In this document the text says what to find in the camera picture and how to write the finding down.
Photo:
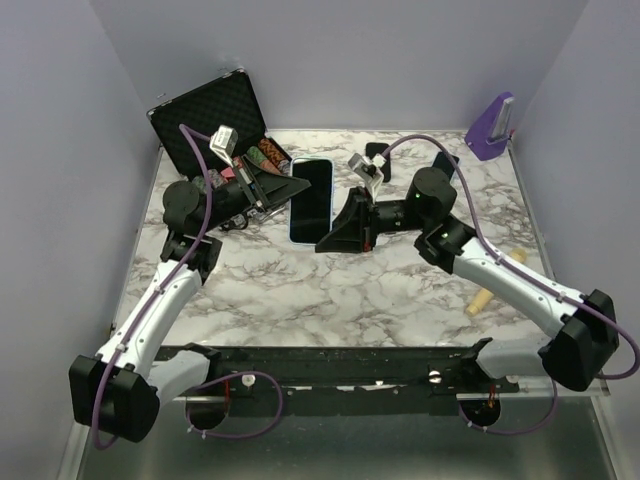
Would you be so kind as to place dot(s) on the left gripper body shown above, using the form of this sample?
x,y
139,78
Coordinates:
x,y
256,202

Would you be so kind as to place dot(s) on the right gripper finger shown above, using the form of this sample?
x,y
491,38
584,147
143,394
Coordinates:
x,y
342,240
349,210

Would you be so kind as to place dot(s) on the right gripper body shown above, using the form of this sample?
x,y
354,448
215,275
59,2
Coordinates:
x,y
370,220

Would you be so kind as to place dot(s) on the light blue phone case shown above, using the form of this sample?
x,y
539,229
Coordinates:
x,y
300,245

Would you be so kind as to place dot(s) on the black cased phone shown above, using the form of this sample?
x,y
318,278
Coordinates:
x,y
373,149

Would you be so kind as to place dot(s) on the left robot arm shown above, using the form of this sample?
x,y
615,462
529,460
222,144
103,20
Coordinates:
x,y
120,390

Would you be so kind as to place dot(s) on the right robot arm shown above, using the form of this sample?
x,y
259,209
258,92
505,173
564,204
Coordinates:
x,y
577,336

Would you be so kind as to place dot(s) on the black poker chip case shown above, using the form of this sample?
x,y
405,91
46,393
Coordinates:
x,y
228,100

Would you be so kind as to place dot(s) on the pink card box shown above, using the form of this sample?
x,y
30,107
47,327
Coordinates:
x,y
227,173

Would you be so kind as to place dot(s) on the purple metronome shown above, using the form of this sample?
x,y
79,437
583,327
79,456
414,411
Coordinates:
x,y
488,135

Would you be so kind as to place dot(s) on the wooden cylinder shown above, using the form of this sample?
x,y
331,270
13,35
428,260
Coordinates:
x,y
484,296

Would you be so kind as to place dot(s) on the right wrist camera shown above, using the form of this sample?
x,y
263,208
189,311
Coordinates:
x,y
369,171

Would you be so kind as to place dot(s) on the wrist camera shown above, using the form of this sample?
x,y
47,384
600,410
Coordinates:
x,y
222,143
369,171

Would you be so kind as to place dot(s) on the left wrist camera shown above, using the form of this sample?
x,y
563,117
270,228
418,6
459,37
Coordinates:
x,y
222,143

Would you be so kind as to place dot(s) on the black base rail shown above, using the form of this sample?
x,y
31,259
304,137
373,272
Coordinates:
x,y
335,381

